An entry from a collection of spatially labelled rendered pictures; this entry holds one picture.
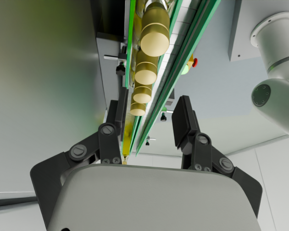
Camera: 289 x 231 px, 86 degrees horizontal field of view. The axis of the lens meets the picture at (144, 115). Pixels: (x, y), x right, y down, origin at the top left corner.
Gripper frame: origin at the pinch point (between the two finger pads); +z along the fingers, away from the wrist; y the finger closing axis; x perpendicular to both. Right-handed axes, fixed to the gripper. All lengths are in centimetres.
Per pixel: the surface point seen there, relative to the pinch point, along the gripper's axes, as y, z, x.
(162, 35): 0.5, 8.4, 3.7
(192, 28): 12.7, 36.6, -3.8
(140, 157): 67, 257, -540
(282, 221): 361, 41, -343
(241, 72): 52, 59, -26
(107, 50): -11.5, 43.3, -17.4
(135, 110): -0.6, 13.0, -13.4
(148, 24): -1.1, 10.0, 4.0
